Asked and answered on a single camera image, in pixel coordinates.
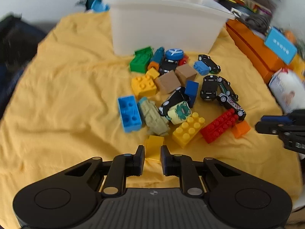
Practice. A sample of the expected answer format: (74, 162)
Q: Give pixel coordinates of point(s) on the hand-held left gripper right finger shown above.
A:
(164, 159)

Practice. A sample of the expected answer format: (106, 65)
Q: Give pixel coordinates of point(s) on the cream dinosaur cube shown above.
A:
(178, 113)

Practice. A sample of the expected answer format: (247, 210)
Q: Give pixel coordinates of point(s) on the white plastic storage bin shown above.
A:
(166, 23)

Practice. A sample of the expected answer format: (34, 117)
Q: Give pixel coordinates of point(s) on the dark green toy car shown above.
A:
(228, 87)

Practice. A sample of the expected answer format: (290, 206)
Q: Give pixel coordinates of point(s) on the brown cube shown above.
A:
(168, 83)
(185, 74)

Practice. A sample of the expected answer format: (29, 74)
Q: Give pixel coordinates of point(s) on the black white toy car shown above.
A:
(174, 97)

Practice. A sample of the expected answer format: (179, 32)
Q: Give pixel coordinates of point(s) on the green building block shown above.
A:
(138, 65)

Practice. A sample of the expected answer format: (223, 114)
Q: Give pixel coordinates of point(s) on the khaki toy tank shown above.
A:
(153, 118)

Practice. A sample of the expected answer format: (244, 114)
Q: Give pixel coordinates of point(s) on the teal toy train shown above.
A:
(157, 56)

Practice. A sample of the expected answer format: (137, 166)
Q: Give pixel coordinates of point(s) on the orange round item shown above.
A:
(290, 35)

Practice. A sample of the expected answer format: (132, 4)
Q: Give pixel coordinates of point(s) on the yellow cloth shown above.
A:
(71, 88)

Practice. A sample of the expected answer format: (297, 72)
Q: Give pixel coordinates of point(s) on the yellow box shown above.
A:
(299, 65)

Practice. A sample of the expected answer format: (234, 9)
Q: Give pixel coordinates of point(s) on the light blue card box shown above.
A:
(281, 45)

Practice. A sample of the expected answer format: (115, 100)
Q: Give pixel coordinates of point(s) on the small light blue block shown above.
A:
(201, 68)

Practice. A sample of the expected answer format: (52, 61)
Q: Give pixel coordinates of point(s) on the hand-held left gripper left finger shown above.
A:
(140, 158)

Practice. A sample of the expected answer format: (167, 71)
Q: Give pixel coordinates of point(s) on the small yellow block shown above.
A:
(152, 73)

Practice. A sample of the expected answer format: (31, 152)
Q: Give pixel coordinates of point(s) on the white packet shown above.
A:
(286, 88)

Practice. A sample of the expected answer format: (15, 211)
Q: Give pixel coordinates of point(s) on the light blue four-stud block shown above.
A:
(129, 114)

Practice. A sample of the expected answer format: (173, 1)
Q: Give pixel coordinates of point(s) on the dark blue bag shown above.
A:
(14, 59)

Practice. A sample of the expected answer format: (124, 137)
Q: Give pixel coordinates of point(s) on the orange box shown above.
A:
(255, 50)

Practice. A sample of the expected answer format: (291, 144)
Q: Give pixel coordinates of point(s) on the long red building block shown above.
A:
(219, 126)

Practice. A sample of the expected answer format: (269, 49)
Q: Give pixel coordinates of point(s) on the black toy car green stripe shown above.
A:
(211, 63)

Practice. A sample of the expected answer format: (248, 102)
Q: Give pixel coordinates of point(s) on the yellow arch block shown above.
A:
(153, 148)

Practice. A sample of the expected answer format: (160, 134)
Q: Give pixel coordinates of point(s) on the blue round airplane disc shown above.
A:
(174, 53)

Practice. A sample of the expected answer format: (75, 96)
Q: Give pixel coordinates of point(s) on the black checkered toy car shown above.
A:
(232, 106)

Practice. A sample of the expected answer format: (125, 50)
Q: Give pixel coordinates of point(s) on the yellow four-stud block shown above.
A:
(143, 85)

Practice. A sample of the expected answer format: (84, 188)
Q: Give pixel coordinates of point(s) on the yellow six-stud block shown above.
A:
(188, 130)

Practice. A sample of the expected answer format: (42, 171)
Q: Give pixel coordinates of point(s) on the orange building block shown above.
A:
(241, 129)

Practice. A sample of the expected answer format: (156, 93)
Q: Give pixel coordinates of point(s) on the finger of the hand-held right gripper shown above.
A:
(274, 118)
(269, 127)

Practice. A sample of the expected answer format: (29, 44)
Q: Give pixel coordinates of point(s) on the dark blue arch block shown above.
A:
(191, 93)

